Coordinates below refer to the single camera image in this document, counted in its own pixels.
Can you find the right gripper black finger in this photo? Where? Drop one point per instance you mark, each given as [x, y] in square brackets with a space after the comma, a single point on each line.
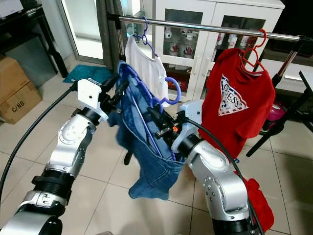
[154, 113]
[159, 131]

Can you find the plain brown cardboard box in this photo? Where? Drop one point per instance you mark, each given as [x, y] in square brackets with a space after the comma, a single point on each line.
[12, 73]

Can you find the white shirt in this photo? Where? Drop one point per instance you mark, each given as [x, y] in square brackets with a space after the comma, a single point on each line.
[146, 68]

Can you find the black television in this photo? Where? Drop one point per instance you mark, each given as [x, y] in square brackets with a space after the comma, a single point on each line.
[293, 24]

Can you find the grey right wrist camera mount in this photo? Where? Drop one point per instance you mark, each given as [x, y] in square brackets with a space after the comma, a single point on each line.
[193, 110]

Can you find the black desk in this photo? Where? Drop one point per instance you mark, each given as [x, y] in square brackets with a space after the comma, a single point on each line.
[24, 24]

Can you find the glass sliding door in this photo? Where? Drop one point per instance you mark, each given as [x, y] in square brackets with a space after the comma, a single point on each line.
[85, 24]

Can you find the blue denim shorts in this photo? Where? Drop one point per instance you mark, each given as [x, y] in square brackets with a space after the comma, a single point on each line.
[146, 161]

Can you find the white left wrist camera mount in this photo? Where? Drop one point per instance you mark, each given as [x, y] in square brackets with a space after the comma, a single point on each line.
[90, 95]

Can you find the purple hanger with thick hook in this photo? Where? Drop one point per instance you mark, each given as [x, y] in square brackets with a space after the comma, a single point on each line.
[178, 90]

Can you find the red printed t-shirt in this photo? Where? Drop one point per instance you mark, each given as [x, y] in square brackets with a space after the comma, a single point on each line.
[249, 117]

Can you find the red hanger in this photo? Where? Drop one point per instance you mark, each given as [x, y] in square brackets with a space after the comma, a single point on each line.
[264, 38]

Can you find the grey work table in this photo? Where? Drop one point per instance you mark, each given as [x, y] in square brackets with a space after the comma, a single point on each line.
[307, 81]

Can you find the thin purple hanger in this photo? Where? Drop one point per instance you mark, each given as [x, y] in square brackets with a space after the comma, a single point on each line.
[146, 25]

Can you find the red cloth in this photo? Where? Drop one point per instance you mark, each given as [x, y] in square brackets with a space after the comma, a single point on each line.
[259, 200]

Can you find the teal mat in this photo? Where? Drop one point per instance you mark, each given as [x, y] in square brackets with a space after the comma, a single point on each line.
[83, 74]

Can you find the metal clothes rack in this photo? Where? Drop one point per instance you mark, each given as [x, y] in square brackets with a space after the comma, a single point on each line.
[200, 27]

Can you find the grey curtain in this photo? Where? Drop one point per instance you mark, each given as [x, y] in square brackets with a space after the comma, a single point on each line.
[105, 49]

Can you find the white box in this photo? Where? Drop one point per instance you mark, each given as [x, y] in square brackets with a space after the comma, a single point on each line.
[10, 7]

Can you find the pink plastic container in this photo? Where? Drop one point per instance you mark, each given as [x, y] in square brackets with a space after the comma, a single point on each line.
[276, 117]

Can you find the cardboard box printed C/NO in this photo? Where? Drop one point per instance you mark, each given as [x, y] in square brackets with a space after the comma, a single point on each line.
[24, 105]

